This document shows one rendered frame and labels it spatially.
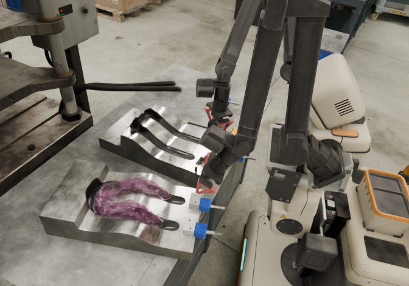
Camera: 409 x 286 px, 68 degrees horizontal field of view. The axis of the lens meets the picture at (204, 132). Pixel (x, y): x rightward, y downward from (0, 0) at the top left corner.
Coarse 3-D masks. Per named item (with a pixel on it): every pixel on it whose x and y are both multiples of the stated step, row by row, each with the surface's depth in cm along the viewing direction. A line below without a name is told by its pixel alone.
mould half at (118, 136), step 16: (128, 112) 149; (160, 112) 139; (112, 128) 139; (128, 128) 129; (160, 128) 134; (176, 128) 138; (192, 128) 140; (112, 144) 132; (128, 144) 127; (144, 144) 125; (176, 144) 131; (192, 144) 131; (144, 160) 128; (160, 160) 123; (176, 160) 123; (192, 160) 123; (176, 176) 125; (192, 176) 120
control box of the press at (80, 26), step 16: (32, 0) 132; (64, 0) 138; (80, 0) 146; (64, 16) 141; (80, 16) 149; (96, 16) 159; (64, 32) 144; (80, 32) 153; (96, 32) 163; (48, 48) 145; (64, 48) 147; (80, 64) 167; (80, 80) 171; (80, 96) 176
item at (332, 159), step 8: (320, 144) 82; (320, 152) 80; (328, 152) 82; (336, 152) 84; (312, 160) 81; (320, 160) 81; (328, 160) 81; (336, 160) 81; (312, 168) 84; (320, 168) 81; (328, 168) 81; (336, 168) 81; (320, 176) 84; (328, 176) 82; (336, 176) 79; (344, 176) 79; (320, 184) 82; (328, 184) 82
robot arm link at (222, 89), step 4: (216, 84) 111; (220, 84) 111; (224, 84) 111; (228, 84) 111; (216, 88) 111; (220, 88) 110; (224, 88) 110; (228, 88) 110; (216, 92) 112; (220, 92) 111; (224, 92) 111; (228, 92) 112; (216, 96) 113; (220, 96) 112; (224, 96) 112; (228, 96) 113
